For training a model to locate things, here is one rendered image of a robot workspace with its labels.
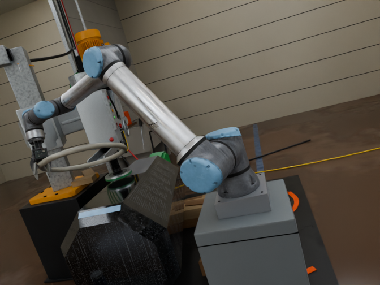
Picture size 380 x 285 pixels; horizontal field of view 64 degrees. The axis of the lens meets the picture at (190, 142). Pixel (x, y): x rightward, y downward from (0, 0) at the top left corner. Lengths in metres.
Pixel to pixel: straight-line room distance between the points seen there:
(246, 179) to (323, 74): 5.98
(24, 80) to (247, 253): 2.34
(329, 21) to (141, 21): 3.94
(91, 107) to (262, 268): 1.64
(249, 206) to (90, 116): 1.49
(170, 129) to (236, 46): 5.90
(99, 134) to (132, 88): 1.23
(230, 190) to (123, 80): 0.62
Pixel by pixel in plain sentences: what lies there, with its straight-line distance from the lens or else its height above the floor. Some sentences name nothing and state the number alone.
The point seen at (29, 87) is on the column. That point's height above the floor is 1.71.
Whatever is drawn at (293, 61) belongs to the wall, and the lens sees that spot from 7.03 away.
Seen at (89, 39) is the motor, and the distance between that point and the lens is 3.07.
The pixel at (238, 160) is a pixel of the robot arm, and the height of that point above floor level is 1.07.
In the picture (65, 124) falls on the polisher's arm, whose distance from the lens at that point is 2.98.
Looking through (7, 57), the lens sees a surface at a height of 1.97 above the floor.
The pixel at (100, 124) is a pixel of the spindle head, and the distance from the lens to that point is 2.39.
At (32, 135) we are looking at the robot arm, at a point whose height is 1.37.
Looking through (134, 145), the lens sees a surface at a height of 0.56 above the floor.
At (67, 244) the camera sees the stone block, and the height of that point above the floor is 0.61.
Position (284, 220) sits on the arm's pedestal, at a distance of 1.23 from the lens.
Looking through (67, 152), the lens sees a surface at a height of 1.25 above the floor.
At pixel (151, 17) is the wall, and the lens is 7.33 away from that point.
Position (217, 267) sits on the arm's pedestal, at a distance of 1.35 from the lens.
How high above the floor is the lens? 1.46
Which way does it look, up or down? 12 degrees down
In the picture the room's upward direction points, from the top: 16 degrees counter-clockwise
